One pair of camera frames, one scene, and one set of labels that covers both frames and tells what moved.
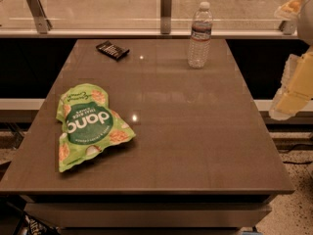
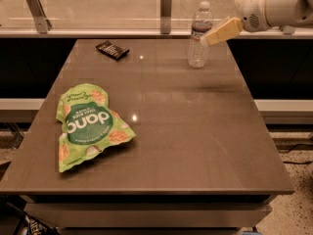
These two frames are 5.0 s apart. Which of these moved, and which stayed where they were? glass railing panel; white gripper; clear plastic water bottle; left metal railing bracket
Moved: white gripper
Stayed: glass railing panel; clear plastic water bottle; left metal railing bracket
